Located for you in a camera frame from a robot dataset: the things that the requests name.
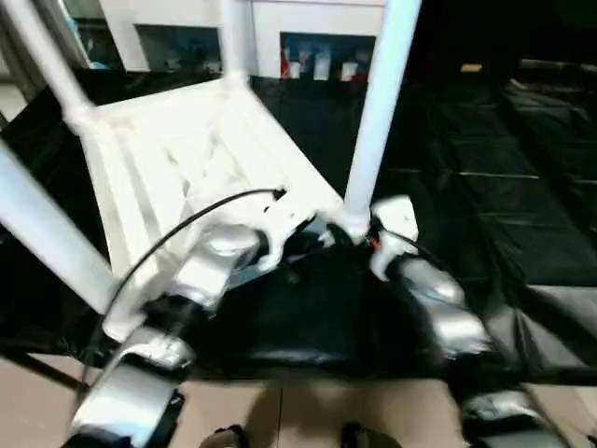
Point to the white cabinet with glass doors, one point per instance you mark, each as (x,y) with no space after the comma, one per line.
(280,14)

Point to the white plastic table top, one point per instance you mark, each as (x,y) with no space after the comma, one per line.
(187,159)

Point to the white plastic table leg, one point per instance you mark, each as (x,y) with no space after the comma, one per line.
(382,103)
(235,37)
(47,224)
(42,56)

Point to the small white bottle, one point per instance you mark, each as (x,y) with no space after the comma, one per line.
(322,65)

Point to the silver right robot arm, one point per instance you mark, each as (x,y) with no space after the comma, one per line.
(452,317)

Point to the black mat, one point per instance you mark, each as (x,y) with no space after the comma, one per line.
(494,168)

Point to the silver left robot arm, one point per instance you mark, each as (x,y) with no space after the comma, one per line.
(159,345)

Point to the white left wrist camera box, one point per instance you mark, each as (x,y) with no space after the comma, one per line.
(287,219)

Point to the small red bottle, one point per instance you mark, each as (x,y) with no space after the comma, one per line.
(285,65)

